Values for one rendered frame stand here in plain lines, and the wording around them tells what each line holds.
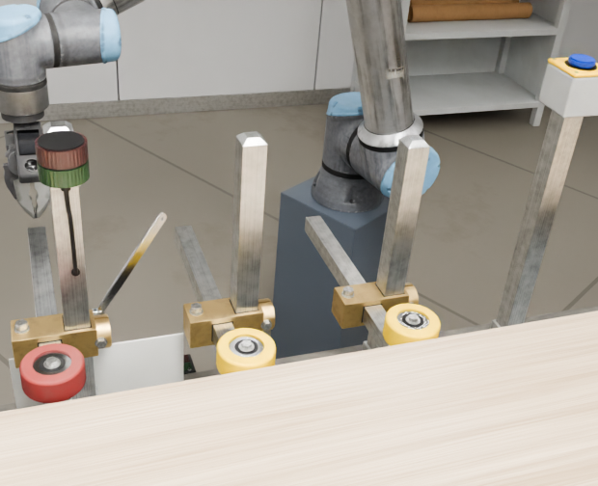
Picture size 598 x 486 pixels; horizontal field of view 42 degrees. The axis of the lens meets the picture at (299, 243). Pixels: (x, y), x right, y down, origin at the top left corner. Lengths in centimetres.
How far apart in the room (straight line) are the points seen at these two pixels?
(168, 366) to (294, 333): 100
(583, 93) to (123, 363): 81
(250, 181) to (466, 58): 346
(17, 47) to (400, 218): 67
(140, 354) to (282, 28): 290
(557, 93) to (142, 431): 77
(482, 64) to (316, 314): 266
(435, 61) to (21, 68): 324
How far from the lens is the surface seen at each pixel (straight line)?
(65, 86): 389
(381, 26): 165
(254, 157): 107
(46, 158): 97
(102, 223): 309
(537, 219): 136
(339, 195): 200
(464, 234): 320
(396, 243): 124
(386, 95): 172
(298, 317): 222
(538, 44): 434
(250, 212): 111
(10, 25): 137
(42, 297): 126
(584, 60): 127
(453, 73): 448
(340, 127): 193
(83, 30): 140
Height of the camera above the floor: 160
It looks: 32 degrees down
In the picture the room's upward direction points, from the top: 5 degrees clockwise
